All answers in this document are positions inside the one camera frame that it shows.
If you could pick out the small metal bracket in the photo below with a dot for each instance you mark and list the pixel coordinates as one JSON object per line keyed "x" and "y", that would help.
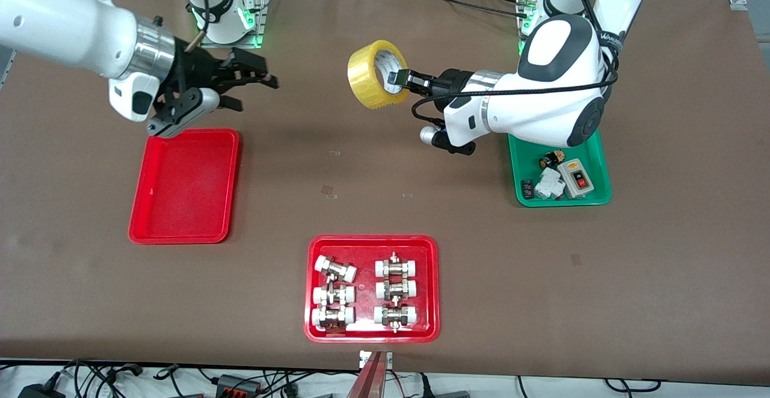
{"x": 364, "y": 359}

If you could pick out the grey on-off switch box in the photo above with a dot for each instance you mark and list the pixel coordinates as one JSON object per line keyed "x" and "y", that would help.
{"x": 576, "y": 178}

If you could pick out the yellow packing tape roll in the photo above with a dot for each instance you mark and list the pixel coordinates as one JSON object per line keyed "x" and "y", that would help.
{"x": 361, "y": 76}

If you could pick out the black orange push button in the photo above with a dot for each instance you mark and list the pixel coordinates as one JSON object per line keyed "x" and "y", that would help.
{"x": 550, "y": 160}

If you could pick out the red metal bar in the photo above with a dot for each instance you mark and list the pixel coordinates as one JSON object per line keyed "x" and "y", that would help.
{"x": 370, "y": 380}

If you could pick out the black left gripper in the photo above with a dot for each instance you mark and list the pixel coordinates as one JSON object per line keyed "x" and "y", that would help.
{"x": 454, "y": 81}

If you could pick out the green plastic tray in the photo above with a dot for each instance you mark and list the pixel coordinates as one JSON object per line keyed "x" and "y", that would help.
{"x": 523, "y": 169}

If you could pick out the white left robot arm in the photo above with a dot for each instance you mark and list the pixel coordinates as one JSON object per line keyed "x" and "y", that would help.
{"x": 541, "y": 115}

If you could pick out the black power adapter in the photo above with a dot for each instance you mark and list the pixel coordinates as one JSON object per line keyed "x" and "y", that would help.
{"x": 39, "y": 391}

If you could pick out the white circuit breaker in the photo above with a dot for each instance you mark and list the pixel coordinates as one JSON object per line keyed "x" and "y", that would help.
{"x": 548, "y": 186}

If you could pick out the white metal pipe fitting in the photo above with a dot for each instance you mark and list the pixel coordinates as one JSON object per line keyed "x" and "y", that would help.
{"x": 335, "y": 269}
{"x": 332, "y": 294}
{"x": 396, "y": 267}
{"x": 332, "y": 317}
{"x": 396, "y": 290}
{"x": 395, "y": 315}

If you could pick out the red tray with fittings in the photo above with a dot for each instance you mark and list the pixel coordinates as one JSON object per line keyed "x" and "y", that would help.
{"x": 365, "y": 247}

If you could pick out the dark cylindrical capacitor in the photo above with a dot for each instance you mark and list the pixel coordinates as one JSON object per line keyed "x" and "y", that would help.
{"x": 528, "y": 189}

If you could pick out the red plastic tray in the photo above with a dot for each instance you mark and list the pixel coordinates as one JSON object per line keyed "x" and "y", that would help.
{"x": 186, "y": 193}

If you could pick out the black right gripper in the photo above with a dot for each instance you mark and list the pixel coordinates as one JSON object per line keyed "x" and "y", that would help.
{"x": 194, "y": 68}

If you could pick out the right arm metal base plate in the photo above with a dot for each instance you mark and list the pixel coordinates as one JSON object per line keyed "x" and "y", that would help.
{"x": 258, "y": 19}

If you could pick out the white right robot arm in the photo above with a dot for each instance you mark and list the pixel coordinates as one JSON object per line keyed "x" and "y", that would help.
{"x": 54, "y": 19}

